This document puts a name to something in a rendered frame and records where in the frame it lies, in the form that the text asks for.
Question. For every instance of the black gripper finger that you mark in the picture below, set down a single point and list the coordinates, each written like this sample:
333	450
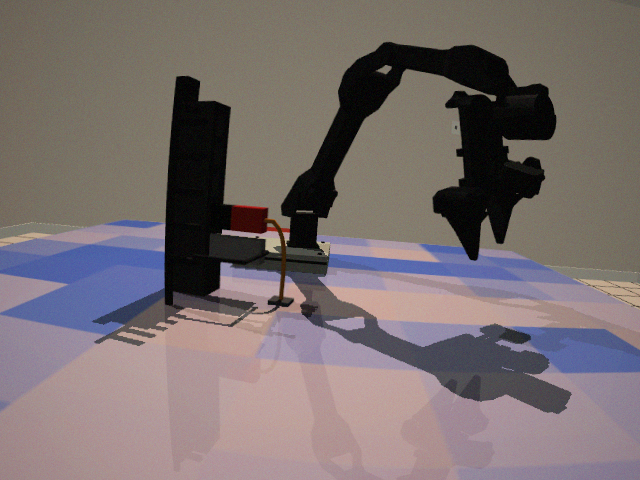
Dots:
500	208
468	230

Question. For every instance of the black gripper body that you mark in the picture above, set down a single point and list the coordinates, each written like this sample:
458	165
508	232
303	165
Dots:
470	198

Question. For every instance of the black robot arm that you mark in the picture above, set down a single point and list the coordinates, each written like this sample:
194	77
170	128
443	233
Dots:
522	113

